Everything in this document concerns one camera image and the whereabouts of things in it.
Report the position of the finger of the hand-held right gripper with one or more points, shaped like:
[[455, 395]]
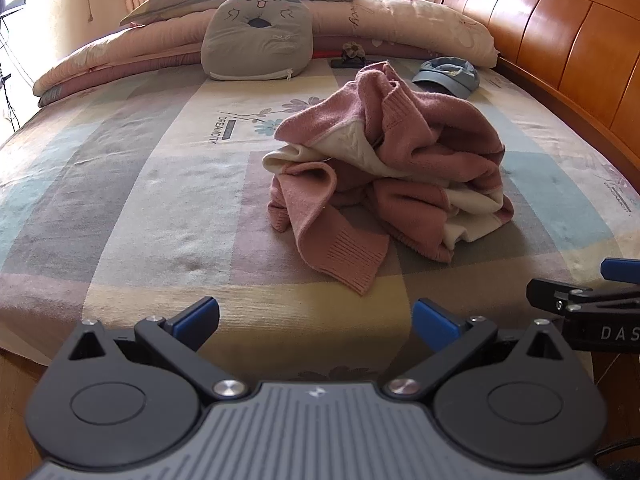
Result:
[[545, 294], [620, 270]]

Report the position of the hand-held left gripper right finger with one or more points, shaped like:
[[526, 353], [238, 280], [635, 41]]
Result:
[[435, 322]]

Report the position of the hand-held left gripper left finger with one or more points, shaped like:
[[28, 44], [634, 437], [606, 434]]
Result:
[[197, 317]]

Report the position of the pink and white sweater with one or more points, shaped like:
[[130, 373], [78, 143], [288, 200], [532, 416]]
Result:
[[425, 145]]

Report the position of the blue baseball cap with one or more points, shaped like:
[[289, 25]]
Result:
[[450, 82]]

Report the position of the wooden headboard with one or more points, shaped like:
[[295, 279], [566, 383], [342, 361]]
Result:
[[550, 25]]

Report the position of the grey cat face cushion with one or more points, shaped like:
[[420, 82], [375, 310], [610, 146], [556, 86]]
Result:
[[250, 40]]

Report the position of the beige flower hair clip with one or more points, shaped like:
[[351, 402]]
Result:
[[352, 50]]

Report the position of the red stick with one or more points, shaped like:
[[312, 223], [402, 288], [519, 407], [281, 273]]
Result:
[[330, 53]]

